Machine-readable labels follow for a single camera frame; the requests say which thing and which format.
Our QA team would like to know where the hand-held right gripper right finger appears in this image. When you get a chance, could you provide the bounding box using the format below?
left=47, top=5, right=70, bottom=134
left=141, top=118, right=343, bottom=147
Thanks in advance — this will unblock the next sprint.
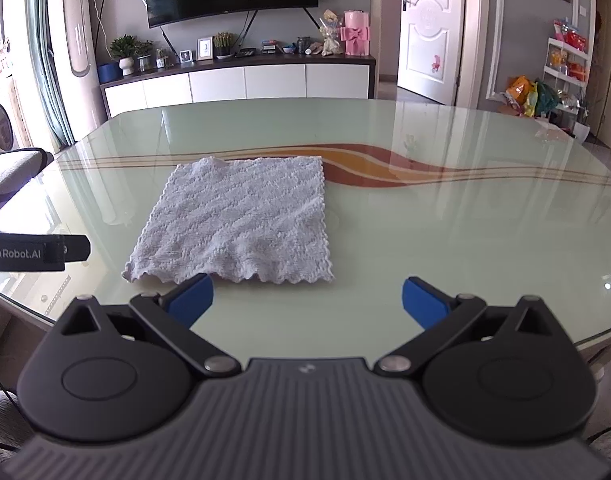
left=373, top=276, right=566, bottom=378

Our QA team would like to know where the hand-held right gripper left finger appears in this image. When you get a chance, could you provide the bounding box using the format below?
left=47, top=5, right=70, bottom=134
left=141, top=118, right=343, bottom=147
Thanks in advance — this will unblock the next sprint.
left=48, top=274, right=242, bottom=380

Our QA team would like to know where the pink and grey knit towel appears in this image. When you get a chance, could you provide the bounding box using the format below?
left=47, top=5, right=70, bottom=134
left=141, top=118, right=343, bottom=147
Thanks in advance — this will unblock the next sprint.
left=122, top=156, right=335, bottom=285

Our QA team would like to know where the teal curtain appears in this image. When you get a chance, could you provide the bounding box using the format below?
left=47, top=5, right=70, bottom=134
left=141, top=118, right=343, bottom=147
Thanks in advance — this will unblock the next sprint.
left=23, top=0, right=77, bottom=151

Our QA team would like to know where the leafy plant in white pot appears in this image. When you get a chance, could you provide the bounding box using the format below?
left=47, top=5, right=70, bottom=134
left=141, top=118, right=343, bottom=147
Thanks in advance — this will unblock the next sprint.
left=108, top=35, right=139, bottom=77

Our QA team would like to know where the small plant in grey pot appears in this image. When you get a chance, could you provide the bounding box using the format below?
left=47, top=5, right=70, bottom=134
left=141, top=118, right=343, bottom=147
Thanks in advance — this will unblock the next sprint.
left=134, top=40, right=155, bottom=72

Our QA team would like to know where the orange plastic bag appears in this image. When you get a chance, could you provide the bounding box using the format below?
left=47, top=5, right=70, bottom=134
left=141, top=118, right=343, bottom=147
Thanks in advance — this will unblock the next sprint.
left=505, top=76, right=535, bottom=111

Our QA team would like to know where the white and brown TV cabinet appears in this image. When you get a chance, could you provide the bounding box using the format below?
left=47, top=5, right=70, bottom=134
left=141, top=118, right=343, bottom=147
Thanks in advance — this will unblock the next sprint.
left=100, top=52, right=376, bottom=120

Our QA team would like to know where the green plastic bag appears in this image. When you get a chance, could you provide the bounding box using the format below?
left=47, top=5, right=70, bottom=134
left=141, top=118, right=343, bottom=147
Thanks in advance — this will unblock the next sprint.
left=533, top=80, right=560, bottom=117

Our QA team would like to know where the white standing air conditioner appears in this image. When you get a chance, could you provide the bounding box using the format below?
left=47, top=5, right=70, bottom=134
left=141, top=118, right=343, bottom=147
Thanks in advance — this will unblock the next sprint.
left=60, top=0, right=97, bottom=78

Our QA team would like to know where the bushy plant in black planter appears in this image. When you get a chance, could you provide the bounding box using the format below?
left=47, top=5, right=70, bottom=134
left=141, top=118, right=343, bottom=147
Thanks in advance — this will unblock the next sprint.
left=213, top=31, right=235, bottom=59

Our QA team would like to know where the white panel door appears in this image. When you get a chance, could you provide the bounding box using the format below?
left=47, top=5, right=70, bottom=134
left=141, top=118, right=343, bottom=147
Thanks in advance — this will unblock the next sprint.
left=396, top=0, right=467, bottom=106

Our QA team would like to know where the cream plush bear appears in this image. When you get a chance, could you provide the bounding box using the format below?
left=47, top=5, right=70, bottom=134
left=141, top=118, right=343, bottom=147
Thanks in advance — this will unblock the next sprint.
left=319, top=26, right=342, bottom=56

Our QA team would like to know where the pink gift box with bow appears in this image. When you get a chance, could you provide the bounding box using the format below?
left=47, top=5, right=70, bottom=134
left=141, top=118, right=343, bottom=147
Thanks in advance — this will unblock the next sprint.
left=340, top=10, right=372, bottom=56

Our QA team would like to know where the white shelf rack with snacks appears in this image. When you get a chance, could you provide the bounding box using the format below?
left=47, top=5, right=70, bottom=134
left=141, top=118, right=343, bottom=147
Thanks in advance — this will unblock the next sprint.
left=541, top=20, right=593, bottom=126

